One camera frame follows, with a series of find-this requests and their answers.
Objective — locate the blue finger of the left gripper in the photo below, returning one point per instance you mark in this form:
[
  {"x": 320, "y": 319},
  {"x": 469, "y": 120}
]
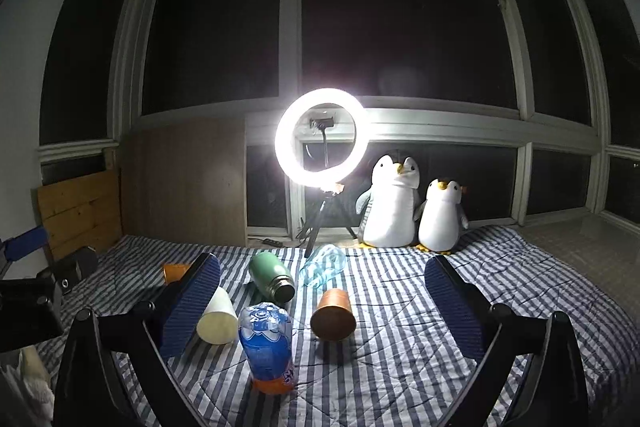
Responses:
[
  {"x": 75, "y": 267},
  {"x": 24, "y": 244}
]

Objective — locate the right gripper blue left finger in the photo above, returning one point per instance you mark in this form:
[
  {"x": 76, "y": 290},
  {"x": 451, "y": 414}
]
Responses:
[{"x": 182, "y": 304}]

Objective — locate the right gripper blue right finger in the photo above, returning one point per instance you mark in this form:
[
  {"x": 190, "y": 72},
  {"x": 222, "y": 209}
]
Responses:
[{"x": 463, "y": 307}]

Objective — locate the blue orange soda bottle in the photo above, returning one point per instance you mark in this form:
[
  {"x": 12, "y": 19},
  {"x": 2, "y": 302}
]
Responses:
[{"x": 265, "y": 333}]

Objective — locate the brown paper cup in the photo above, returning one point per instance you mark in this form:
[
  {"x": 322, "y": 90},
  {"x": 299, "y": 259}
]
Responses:
[
  {"x": 333, "y": 319},
  {"x": 173, "y": 272}
]

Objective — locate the cream white cup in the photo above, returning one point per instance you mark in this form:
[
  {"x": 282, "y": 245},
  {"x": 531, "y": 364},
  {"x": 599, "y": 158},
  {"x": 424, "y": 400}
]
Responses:
[{"x": 219, "y": 323}]

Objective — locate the white gloved left hand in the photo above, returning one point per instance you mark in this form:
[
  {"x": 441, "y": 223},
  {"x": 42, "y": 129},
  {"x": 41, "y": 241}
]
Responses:
[{"x": 26, "y": 395}]

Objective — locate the orange wooden plank board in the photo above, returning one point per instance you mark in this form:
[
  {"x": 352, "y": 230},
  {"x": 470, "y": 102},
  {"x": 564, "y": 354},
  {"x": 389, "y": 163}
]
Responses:
[{"x": 81, "y": 212}]

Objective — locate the small penguin plush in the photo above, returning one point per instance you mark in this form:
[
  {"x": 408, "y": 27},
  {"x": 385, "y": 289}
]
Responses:
[{"x": 441, "y": 217}]

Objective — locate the green thermos bottle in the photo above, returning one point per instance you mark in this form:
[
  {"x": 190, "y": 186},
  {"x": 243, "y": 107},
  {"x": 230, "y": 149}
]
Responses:
[{"x": 271, "y": 277}]

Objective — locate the large penguin plush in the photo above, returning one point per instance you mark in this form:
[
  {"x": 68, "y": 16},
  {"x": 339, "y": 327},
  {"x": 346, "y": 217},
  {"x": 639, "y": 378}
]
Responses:
[{"x": 388, "y": 205}]

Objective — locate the striped blue white quilt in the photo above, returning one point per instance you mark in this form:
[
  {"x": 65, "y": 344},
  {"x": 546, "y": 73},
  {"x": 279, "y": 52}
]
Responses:
[{"x": 401, "y": 366}]

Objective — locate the black power strip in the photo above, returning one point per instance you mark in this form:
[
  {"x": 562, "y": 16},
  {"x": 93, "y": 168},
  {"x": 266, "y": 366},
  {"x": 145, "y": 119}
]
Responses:
[{"x": 272, "y": 243}]

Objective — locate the clear plastic water bottle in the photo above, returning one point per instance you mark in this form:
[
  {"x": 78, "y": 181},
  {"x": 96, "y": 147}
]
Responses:
[{"x": 324, "y": 264}]

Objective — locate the pale wooden panel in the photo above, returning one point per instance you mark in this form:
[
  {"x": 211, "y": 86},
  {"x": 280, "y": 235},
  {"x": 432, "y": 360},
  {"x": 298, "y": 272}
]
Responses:
[{"x": 186, "y": 182}]

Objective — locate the black tripod stand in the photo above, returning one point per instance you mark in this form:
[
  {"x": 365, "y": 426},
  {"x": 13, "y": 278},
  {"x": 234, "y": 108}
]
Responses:
[{"x": 312, "y": 226}]

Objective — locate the white window frame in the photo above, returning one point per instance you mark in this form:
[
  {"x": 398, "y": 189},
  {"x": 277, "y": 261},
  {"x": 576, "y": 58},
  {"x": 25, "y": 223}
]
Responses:
[{"x": 532, "y": 104}]

